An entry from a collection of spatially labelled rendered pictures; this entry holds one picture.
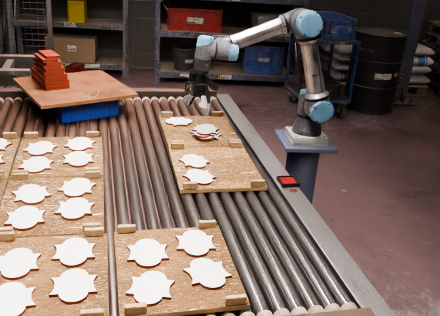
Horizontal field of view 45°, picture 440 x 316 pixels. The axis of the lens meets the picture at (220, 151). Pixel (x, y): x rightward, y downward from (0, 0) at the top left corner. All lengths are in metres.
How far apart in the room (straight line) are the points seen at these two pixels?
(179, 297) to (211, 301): 0.09
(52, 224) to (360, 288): 0.99
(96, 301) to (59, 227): 0.40
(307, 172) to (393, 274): 0.98
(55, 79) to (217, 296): 1.67
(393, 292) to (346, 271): 1.59
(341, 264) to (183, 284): 0.52
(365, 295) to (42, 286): 0.91
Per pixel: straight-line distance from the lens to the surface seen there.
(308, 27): 2.45
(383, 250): 3.66
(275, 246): 1.79
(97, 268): 1.61
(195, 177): 2.11
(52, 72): 2.82
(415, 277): 3.49
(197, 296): 1.51
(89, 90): 2.83
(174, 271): 1.59
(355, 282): 1.69
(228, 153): 2.37
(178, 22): 6.55
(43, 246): 1.73
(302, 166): 2.78
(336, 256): 1.79
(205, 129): 2.52
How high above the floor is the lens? 1.88
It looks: 23 degrees down
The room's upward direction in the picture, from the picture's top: 4 degrees clockwise
